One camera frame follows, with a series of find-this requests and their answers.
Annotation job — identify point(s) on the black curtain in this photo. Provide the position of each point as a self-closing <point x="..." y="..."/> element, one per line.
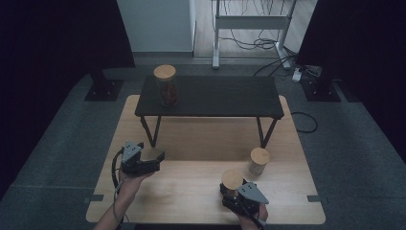
<point x="48" y="48"/>
<point x="367" y="38"/>

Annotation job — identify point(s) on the short glass jar wooden lid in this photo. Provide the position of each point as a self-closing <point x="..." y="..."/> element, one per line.
<point x="232" y="179"/>

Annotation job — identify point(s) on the grey tape strip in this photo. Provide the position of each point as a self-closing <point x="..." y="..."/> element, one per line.
<point x="316" y="198"/>
<point x="95" y="198"/>

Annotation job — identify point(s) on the white metal desk frame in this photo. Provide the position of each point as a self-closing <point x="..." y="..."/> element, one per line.
<point x="252" y="22"/>

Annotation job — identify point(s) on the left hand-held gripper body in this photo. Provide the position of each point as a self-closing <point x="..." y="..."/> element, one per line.
<point x="130" y="153"/>

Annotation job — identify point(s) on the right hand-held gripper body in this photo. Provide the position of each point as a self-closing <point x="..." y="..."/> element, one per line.
<point x="252" y="193"/>

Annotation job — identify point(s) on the white power strip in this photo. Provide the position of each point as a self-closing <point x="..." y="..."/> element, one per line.
<point x="297" y="74"/>

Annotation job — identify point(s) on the person's left hand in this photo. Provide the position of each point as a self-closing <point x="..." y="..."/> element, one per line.
<point x="130" y="185"/>

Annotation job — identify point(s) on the black shelf with metal legs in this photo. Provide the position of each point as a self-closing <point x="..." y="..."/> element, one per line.
<point x="223" y="96"/>

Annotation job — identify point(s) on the white partition panel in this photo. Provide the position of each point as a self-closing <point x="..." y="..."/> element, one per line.
<point x="156" y="25"/>

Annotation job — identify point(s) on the person's right hand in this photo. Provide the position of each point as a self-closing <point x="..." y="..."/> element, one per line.
<point x="247" y="223"/>

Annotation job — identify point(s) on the black stand base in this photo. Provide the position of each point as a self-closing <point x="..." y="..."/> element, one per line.
<point x="320" y="91"/>
<point x="104" y="91"/>

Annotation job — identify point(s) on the tall glass jar wooden lid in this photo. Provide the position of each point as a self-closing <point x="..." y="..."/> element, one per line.
<point x="165" y="73"/>

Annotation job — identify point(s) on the medium glass jar pale contents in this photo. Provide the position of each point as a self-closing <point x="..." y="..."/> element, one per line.
<point x="259" y="156"/>

